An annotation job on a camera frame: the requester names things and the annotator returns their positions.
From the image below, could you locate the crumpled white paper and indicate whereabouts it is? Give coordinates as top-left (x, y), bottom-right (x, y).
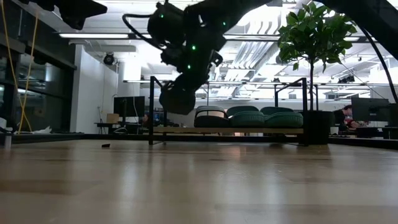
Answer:
top-left (30, 125), bottom-right (53, 135)

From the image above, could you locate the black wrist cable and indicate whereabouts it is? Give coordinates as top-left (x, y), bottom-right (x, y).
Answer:
top-left (122, 13), bottom-right (164, 50)

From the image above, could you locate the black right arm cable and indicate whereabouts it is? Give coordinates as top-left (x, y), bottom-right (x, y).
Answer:
top-left (359, 27), bottom-right (398, 104)

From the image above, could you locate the yellow cable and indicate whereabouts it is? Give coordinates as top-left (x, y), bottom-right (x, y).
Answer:
top-left (0, 0), bottom-right (40, 134)

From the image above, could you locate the large black monitor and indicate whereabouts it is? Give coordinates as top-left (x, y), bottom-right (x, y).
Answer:
top-left (351, 97), bottom-right (391, 123)

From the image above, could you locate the black aluminium table frame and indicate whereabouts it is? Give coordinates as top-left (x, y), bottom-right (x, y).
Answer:
top-left (0, 132), bottom-right (398, 151)

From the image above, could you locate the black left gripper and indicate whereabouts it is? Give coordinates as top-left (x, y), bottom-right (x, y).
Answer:
top-left (18, 0), bottom-right (108, 31)

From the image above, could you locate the person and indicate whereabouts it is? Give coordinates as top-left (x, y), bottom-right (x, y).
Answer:
top-left (333, 105), bottom-right (358, 131)

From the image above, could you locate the wooden shelf with black frame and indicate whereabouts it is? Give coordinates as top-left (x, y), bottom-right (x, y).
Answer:
top-left (148, 75), bottom-right (309, 147)

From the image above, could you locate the black plant pot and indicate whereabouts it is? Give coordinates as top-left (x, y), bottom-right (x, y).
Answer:
top-left (303, 110), bottom-right (336, 146)

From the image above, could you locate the long ceiling light strip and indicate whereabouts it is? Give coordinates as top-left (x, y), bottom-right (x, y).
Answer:
top-left (58, 32), bottom-right (379, 43)

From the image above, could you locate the green rubber slide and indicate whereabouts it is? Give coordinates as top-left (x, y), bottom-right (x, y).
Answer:
top-left (264, 106), bottom-right (304, 129)
top-left (226, 105), bottom-right (266, 128)

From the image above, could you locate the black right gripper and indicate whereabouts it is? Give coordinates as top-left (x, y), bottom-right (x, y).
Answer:
top-left (161, 37), bottom-right (224, 94)

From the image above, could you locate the green leafy plant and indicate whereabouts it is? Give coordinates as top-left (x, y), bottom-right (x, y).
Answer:
top-left (276, 1), bottom-right (363, 111)

